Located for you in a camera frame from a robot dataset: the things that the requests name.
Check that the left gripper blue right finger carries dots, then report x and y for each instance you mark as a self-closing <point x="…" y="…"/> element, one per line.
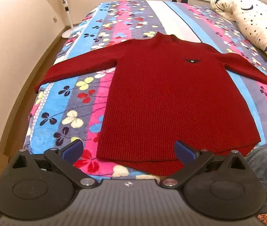
<point x="194" y="161"/>

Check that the colourful floral striped blanket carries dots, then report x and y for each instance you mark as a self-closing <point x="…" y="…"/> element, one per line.
<point x="73" y="108"/>

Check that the red knit sweater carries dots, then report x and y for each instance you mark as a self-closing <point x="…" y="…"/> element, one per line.
<point x="161" y="90"/>

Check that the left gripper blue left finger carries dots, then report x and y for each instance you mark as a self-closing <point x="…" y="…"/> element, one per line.
<point x="62" y="162"/>

